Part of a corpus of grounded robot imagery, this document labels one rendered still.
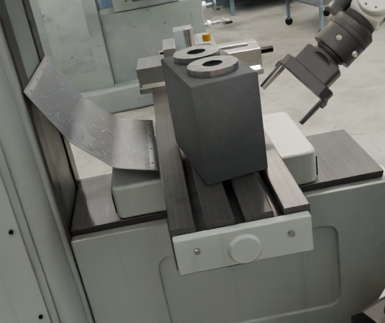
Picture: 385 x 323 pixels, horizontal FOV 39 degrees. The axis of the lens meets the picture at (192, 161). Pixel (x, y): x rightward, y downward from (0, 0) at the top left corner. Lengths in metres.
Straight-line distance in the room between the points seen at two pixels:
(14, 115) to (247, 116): 0.50
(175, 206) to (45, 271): 0.50
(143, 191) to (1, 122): 0.35
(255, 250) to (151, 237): 0.50
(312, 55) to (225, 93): 0.24
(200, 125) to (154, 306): 0.66
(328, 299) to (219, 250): 0.72
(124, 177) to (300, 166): 0.42
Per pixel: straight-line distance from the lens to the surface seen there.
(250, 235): 0.86
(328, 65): 1.08
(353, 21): 1.08
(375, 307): 1.20
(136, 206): 1.29
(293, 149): 1.31
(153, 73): 1.50
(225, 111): 0.92
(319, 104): 1.08
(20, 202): 1.24
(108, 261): 1.36
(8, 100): 1.17
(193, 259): 0.87
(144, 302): 1.44
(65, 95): 1.38
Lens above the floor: 1.41
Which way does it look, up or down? 26 degrees down
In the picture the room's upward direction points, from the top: 10 degrees counter-clockwise
